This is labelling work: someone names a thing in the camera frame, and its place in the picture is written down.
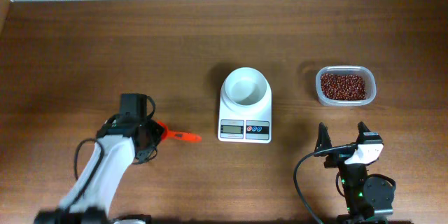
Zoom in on white digital kitchen scale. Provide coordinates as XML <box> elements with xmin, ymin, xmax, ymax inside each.
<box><xmin>218</xmin><ymin>82</ymin><xmax>272</xmax><ymax>144</ymax></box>

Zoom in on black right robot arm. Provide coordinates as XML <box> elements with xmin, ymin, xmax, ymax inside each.
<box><xmin>315</xmin><ymin>122</ymin><xmax>396</xmax><ymax>224</ymax></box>

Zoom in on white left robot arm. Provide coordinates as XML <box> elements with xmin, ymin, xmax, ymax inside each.
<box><xmin>34</xmin><ymin>93</ymin><xmax>165</xmax><ymax>224</ymax></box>

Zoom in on clear plastic container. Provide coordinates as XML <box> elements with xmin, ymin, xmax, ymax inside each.
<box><xmin>315</xmin><ymin>65</ymin><xmax>377</xmax><ymax>106</ymax></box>

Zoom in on orange measuring scoop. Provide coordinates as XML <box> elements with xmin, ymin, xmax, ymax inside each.
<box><xmin>157</xmin><ymin>121</ymin><xmax>202</xmax><ymax>143</ymax></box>

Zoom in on red adzuki beans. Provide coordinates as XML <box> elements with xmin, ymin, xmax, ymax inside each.
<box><xmin>320</xmin><ymin>73</ymin><xmax>366</xmax><ymax>101</ymax></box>

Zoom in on white round bowl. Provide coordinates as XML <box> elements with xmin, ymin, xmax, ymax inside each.
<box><xmin>223</xmin><ymin>67</ymin><xmax>267</xmax><ymax>106</ymax></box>

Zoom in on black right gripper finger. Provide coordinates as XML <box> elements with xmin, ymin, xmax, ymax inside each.
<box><xmin>356</xmin><ymin>121</ymin><xmax>370</xmax><ymax>144</ymax></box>
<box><xmin>314</xmin><ymin>122</ymin><xmax>332</xmax><ymax>157</ymax></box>

